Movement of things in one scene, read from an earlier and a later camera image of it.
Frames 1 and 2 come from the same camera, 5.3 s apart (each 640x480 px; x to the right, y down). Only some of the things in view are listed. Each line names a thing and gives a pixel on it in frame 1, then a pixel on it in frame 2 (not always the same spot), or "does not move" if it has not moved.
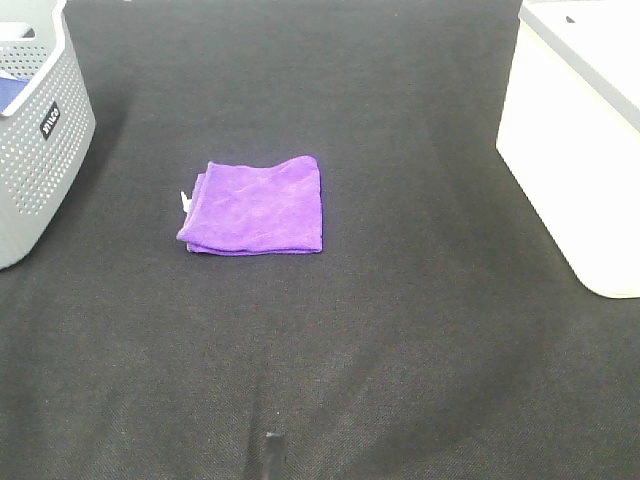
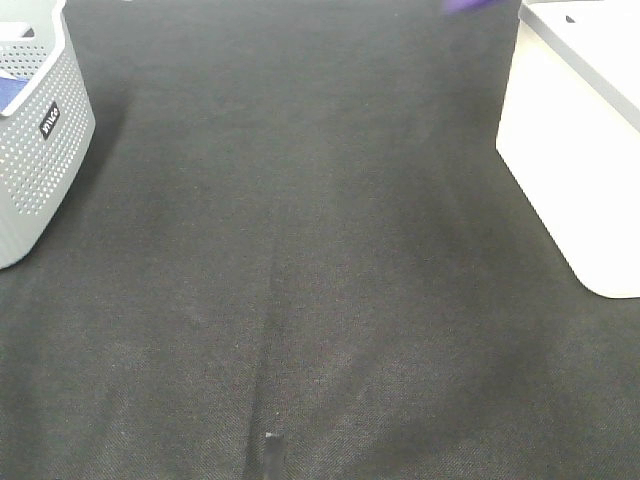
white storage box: [570, 132] does not move
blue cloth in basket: [10, 89] does not move
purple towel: [251, 210] to [465, 5]
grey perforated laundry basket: [47, 132] does not move
